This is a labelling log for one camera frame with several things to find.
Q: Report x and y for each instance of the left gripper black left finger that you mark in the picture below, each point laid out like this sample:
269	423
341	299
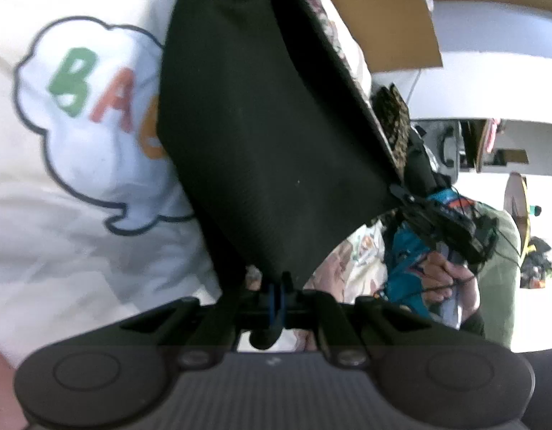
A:
243	321

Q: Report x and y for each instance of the leopard print garment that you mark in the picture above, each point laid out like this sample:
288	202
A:
393	115

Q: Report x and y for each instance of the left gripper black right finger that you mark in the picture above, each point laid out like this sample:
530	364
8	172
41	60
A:
319	312

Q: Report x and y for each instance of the white printed bed sheet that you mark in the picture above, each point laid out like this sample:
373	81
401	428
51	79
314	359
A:
95	225

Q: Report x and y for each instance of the black folded garment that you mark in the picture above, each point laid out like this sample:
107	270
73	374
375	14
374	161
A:
418	175

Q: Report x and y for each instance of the black knit shorts patterned sides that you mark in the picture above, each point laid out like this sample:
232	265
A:
275	146

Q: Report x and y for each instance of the person's right hand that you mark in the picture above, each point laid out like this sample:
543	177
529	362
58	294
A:
439	276

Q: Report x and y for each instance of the teal patterned garment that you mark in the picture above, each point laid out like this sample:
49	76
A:
405	255

